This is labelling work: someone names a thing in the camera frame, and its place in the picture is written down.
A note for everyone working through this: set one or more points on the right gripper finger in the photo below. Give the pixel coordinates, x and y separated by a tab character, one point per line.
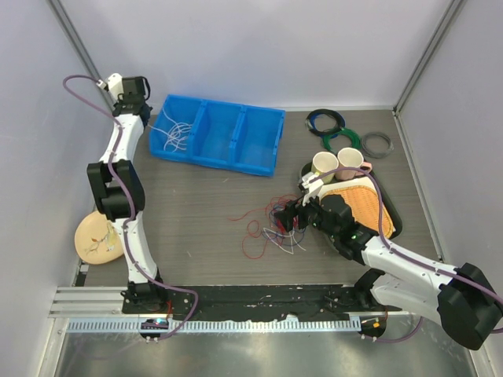
286	218
291	205

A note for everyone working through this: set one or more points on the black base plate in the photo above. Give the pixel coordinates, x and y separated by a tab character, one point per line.
259	303

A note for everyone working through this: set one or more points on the blue three-compartment bin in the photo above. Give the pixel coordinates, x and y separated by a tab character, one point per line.
218	134

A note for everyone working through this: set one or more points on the beige painted plate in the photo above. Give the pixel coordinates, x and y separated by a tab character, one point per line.
96	240

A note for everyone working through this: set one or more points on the yellow mug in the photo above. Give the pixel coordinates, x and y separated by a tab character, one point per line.
323	164

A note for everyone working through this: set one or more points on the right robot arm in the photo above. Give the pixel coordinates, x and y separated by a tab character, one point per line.
460	299

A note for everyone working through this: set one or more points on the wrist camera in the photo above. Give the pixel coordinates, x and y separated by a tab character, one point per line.
113	85
310	185

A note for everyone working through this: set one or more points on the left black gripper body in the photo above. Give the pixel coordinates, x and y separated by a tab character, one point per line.
119	104

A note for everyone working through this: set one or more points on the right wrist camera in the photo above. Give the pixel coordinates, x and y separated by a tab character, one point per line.
310	185

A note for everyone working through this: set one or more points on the black tray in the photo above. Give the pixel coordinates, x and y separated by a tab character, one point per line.
390	207

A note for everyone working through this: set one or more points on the slotted cable duct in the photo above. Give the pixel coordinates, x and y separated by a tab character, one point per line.
145	325

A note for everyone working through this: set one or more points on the orange woven basket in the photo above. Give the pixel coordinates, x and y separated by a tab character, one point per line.
363	202

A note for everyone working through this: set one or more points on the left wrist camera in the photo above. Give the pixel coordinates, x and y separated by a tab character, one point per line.
113	85

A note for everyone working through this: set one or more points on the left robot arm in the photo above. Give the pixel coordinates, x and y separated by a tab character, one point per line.
119	194

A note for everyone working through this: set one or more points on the pink mug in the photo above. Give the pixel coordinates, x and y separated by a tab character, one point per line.
351	157

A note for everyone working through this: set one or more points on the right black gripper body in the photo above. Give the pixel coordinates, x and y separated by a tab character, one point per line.
310	214

